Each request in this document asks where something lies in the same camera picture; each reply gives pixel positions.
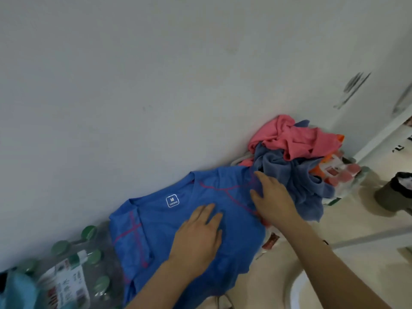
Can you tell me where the person's right hand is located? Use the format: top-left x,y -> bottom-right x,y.
249,170 -> 305,230

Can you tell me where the person's left hand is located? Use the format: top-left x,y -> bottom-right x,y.
167,203 -> 224,277

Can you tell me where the grey-blue towel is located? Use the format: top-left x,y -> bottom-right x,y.
252,120 -> 336,222

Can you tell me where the blue t-shirt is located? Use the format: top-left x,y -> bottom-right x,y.
109,165 -> 268,309

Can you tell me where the orange t-shirt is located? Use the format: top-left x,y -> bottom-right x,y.
309,134 -> 345,177

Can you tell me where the light blue backpack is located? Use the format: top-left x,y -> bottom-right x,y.
0,270 -> 42,309

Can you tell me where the person's right forearm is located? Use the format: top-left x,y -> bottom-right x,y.
283,218 -> 392,309

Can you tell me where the person's left forearm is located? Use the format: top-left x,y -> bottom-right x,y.
125,254 -> 210,309

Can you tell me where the white and black sneaker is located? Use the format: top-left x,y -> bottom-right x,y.
214,293 -> 234,309

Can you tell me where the grey trash bin black bag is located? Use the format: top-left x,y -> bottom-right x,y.
374,172 -> 412,213

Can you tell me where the stack of water bottle packs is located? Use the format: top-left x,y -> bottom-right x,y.
0,148 -> 371,309

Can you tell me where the white gym machine frame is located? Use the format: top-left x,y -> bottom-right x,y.
283,106 -> 412,309

